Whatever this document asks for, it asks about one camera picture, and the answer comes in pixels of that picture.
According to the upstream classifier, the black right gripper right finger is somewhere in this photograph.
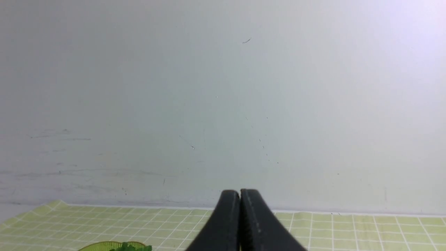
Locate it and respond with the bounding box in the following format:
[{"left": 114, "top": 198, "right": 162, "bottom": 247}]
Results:
[{"left": 240, "top": 189, "right": 306, "bottom": 251}]

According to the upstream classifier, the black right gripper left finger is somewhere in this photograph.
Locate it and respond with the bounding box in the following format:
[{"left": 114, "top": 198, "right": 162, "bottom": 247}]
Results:
[{"left": 186, "top": 190, "right": 240, "bottom": 251}]

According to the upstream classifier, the green ribbed glass plate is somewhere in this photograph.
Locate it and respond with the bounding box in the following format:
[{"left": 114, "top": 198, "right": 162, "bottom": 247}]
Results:
[{"left": 79, "top": 241, "right": 153, "bottom": 251}]

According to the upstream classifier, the green checkered tablecloth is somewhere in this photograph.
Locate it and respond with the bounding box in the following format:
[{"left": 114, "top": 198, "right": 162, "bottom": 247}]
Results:
[{"left": 0, "top": 200, "right": 446, "bottom": 251}]

